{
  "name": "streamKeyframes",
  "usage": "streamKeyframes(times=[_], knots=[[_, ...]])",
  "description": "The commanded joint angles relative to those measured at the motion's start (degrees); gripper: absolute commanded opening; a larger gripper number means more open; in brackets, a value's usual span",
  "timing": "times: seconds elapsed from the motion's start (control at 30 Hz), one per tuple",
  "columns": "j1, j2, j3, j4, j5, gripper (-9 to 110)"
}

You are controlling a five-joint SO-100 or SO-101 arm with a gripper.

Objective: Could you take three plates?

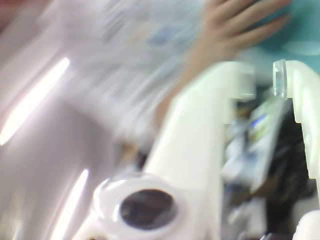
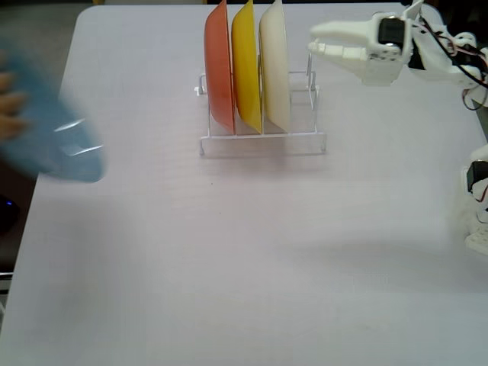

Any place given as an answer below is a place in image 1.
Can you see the person's right forearm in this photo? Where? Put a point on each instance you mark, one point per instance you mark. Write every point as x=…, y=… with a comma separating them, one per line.
x=185, y=72

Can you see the person's right hand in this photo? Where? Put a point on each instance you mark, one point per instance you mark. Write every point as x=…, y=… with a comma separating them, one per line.
x=220, y=32

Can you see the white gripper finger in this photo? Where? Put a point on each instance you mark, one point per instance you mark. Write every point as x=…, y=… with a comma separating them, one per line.
x=310, y=100
x=195, y=137

